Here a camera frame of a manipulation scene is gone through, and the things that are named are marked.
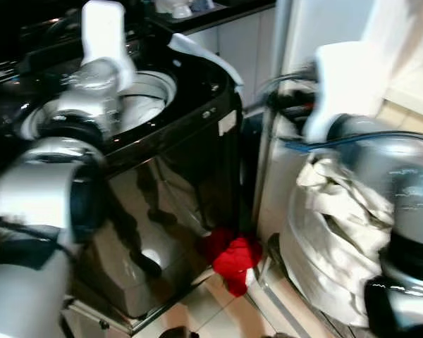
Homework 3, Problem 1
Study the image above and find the white kitchen cabinet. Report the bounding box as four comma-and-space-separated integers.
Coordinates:
147, 0, 277, 108

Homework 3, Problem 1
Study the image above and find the small red cloth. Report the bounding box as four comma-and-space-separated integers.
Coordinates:
203, 227, 264, 297

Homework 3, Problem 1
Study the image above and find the white window sill shelf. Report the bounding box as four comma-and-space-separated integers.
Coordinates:
384, 60, 423, 119

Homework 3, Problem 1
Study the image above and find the cream crumpled garment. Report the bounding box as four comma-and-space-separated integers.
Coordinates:
278, 157, 397, 328

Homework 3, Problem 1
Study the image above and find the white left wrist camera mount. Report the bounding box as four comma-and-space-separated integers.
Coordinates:
80, 0, 139, 94

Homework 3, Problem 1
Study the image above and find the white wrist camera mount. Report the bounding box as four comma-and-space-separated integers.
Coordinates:
80, 0, 139, 94
302, 41, 390, 143

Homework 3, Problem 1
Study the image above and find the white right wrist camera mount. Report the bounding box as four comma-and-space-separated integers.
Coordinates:
302, 41, 390, 143

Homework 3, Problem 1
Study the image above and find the black top-load washing machine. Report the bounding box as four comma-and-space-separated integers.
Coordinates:
0, 20, 245, 333

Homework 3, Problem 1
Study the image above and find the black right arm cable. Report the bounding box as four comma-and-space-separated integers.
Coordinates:
278, 131, 423, 154

